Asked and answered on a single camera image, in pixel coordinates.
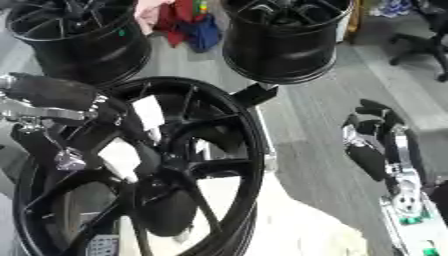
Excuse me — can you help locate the black wheel rim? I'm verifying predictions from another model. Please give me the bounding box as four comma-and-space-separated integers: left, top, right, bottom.
3, 0, 154, 85
220, 0, 357, 85

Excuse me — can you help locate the black wheel stand bracket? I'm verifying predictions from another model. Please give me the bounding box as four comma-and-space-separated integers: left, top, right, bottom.
229, 82, 280, 108

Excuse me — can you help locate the large black spoked wheel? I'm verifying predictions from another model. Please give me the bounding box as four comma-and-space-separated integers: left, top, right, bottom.
10, 76, 272, 256

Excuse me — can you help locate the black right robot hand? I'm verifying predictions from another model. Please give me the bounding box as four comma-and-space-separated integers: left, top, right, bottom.
339, 98, 429, 188

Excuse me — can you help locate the red bag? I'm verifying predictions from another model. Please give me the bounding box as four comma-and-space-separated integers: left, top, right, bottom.
152, 0, 202, 48

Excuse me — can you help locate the black round object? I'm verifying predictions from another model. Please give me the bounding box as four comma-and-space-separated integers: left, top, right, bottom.
138, 189, 200, 238

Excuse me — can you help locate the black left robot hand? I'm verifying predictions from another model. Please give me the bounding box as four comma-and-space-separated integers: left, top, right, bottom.
0, 72, 165, 177

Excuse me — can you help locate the white pin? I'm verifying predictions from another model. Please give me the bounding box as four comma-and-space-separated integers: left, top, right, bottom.
96, 137, 144, 184
129, 95, 167, 143

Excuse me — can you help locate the blue bag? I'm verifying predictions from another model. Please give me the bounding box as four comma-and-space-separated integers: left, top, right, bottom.
180, 13, 224, 53

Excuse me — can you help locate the black office chair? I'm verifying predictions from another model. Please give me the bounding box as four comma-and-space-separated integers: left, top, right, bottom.
386, 0, 448, 83

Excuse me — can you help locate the grey keypad device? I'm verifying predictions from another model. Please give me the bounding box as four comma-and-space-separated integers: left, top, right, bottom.
85, 234, 123, 256

